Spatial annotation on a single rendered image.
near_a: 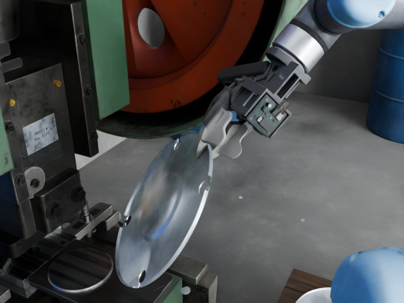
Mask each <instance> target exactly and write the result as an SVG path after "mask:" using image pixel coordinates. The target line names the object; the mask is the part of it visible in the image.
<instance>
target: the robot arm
mask: <svg viewBox="0 0 404 303"><path fill-rule="evenodd" d="M356 29H404V0H308V1H307V2H306V3H305V4H304V6H303V7H302V8H301V9H300V10H299V11H298V13H297V14H296V15H295V17H294V18H293V19H292V20H291V21H290V23H289V24H288V25H286V27H285V28H284V29H283V30H282V31H281V32H280V34H279V35H278V36H277V38H276V39H275V40H274V41H273V42H272V46H271V47H270V48H269V50H268V51H267V52H266V56H267V58H268V59H269V61H270V62H271V63H270V62H269V61H261V62H257V63H251V64H244V65H240V66H234V67H227V68H223V69H221V70H220V72H219V74H218V77H217V80H218V81H219V82H220V83H221V84H222V85H223V86H225V87H224V89H223V90H222V91H221V92H220V93H218V94H217V95H216V96H215V97H214V98H213V100H212V101H211V103H210V105H209V107H208V109H207V111H206V114H205V116H204V119H203V122H202V126H201V129H200V132H199V134H198V139H197V143H196V148H195V157H196V158H197V159H198V158H199V157H200V156H201V155H202V154H203V152H204V151H205V150H206V147H207V145H208V144H211V148H212V154H213V159H214V158H216V157H217V156H219V155H224V156H227V157H229V158H232V159H234V158H236V157H238V156H239V155H240V154H241V152H242V147H241V144H240V142H241V140H242V138H243V137H245V136H247V135H248V134H249V133H251V132H252V131H253V130H255V131H256V132H258V133H259V134H260V135H261V136H263V135H264V136H265V137H268V138H269V139H271V138H272V137H273V136H274V135H275V134H276V133H277V132H278V130H279V129H280V128H281V127H282V125H283V124H284V123H285V122H286V121H287V120H288V118H289V117H290V116H291V115H292V113H291V112H290V111H289V110H288V109H287V108H288V107H289V104H290V103H289V101H288V100H286V99H287V98H288V96H289V95H290V94H291V93H292V91H293V90H294V89H295V88H296V87H297V86H298V84H299V83H302V84H304V85H306V84H307V83H308V82H309V81H310V79H311V77H310V76H309V75H307V74H306V73H309V71H310V70H311V69H312V68H313V67H314V66H315V64H316V63H317V62H318V61H319V60H320V59H321V57H322V56H323V55H324V54H325V53H326V52H327V51H328V49H329V48H330V47H331V46H332V45H333V44H334V42H335V41H336V40H337V39H338V38H339V36H341V35H342V34H344V33H346V32H349V31H353V30H356ZM286 101H288V105H286V104H285V102H286ZM231 111H235V113H236V114H237V116H236V118H237V119H238V120H239V122H238V121H230V120H231V119H232V116H233V114H232V113H231ZM279 124H280V125H279ZM276 127H277V128H276ZM275 128H276V129H275ZM330 298H331V301H332V303H404V248H395V247H380V248H376V249H373V250H368V251H358V252H355V253H353V254H351V255H349V256H347V257H346V258H345V259H344V260H343V261H342V262H341V263H340V265H339V267H338V268H337V270H336V272H335V275H334V278H333V281H332V286H331V293H330Z"/></svg>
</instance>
